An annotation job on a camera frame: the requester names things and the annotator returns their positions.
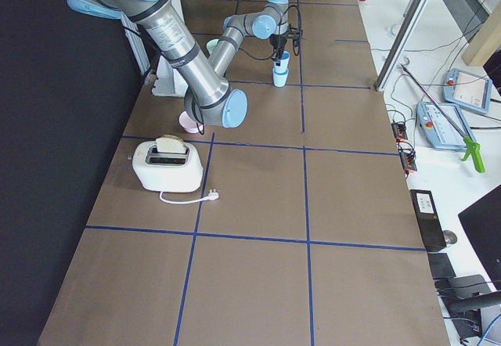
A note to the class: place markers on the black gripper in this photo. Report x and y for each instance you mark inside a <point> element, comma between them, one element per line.
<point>277,42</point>

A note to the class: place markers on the light blue cup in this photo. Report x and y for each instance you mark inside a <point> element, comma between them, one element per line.
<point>281,65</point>
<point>279,77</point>

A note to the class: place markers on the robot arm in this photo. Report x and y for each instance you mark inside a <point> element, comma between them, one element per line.
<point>210,99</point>

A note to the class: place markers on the green bowl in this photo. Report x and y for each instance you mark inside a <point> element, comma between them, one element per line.
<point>211,45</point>

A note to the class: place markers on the pink bowl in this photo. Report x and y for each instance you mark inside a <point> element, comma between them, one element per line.
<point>189,125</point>

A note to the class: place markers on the bread slice in toaster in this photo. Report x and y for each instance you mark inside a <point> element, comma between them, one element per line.
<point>170,144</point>

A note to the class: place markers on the cream toaster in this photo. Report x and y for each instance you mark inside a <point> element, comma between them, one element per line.
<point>167,172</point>

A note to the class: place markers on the orange black connector block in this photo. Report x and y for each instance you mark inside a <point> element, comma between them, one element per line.
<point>406,150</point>

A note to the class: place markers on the teach pendant near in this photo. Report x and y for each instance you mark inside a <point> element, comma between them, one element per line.
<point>438,132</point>

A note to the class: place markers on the teach pendant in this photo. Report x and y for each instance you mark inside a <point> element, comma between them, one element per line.
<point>438,132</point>
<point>470,91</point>

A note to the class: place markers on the teach pendant far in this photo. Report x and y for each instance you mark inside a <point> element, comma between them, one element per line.
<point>470,91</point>

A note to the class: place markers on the black box with label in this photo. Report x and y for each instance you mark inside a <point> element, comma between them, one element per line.
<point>427,219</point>

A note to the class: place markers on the black monitor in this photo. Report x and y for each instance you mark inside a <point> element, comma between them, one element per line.
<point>481,223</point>

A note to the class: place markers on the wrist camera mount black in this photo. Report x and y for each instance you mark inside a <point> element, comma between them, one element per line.
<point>294,34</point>

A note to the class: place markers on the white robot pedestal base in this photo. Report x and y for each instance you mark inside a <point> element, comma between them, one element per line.
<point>156,71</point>

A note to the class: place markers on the aluminium frame post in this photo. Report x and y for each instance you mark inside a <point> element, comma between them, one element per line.
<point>414,12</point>

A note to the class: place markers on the green handled reacher grabber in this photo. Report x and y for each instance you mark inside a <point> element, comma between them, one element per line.
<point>472,148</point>

